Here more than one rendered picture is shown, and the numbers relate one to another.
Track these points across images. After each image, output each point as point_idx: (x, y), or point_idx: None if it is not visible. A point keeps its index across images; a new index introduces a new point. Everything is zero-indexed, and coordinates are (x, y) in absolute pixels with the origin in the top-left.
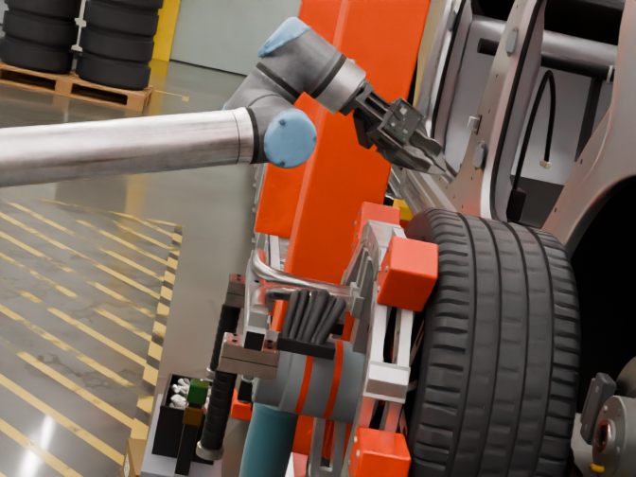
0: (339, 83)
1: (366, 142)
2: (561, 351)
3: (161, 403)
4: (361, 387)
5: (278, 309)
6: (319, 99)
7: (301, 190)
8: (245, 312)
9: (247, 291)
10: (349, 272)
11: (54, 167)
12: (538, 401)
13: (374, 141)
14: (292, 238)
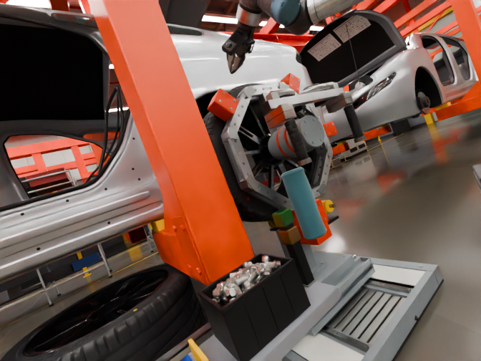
0: None
1: (235, 50)
2: None
3: (290, 260)
4: (316, 114)
5: (211, 175)
6: (260, 15)
7: (152, 101)
8: (324, 94)
9: (308, 94)
10: (240, 118)
11: None
12: None
13: (243, 49)
14: (180, 130)
